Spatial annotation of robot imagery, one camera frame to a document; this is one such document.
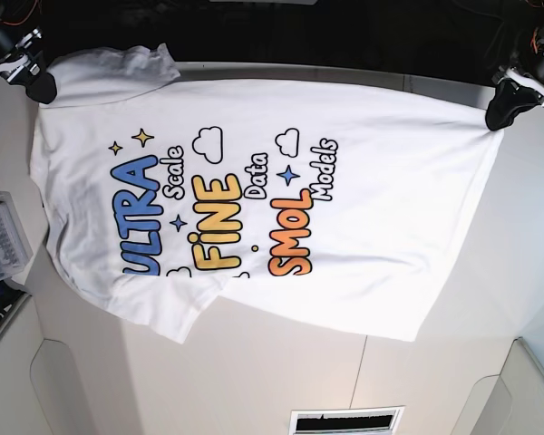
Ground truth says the white printed t-shirt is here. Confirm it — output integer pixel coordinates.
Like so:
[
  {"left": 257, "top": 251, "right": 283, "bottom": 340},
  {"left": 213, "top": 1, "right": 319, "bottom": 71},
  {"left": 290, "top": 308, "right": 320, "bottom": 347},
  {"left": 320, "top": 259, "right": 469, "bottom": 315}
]
[{"left": 30, "top": 46, "right": 502, "bottom": 343}]

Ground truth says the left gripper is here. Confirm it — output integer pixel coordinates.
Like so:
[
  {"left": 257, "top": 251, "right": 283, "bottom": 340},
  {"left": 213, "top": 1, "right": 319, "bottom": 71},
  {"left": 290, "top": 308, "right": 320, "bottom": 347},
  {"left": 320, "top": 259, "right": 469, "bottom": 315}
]
[{"left": 485, "top": 40, "right": 544, "bottom": 131}]

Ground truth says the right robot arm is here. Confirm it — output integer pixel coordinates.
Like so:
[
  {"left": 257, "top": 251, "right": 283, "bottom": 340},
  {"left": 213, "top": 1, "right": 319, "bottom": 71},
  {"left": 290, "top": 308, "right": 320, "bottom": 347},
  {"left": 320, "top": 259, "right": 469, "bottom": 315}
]
[{"left": 0, "top": 1, "right": 57, "bottom": 104}]

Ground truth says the clear plastic parts box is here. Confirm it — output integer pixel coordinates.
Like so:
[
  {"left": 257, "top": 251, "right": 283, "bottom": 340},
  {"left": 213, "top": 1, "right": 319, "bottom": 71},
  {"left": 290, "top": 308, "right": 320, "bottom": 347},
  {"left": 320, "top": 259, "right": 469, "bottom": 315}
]
[{"left": 0, "top": 191, "right": 33, "bottom": 281}]

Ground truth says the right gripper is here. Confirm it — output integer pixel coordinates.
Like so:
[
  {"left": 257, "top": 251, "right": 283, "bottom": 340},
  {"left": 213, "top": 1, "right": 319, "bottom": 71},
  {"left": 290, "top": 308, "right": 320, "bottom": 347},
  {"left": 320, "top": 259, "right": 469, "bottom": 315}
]
[{"left": 0, "top": 26, "right": 57, "bottom": 104}]

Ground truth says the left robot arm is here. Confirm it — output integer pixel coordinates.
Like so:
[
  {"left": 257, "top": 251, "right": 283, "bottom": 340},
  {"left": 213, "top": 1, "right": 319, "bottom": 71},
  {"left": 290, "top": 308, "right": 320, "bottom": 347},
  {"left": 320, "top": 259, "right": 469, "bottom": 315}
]
[{"left": 485, "top": 25, "right": 544, "bottom": 131}]

